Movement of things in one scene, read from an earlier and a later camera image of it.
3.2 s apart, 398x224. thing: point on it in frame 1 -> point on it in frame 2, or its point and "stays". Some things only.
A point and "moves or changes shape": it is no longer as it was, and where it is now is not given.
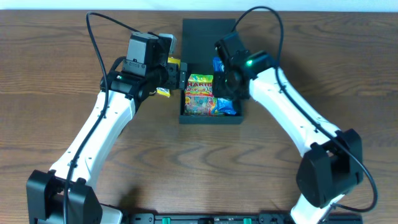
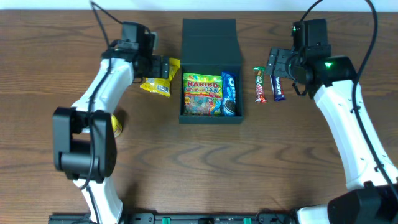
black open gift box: [199, 37] stays
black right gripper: [221, 90] -> [277, 62]
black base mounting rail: [230, 218] stays
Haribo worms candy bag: [199, 100] stays
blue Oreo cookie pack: [224, 106] moves or changes shape
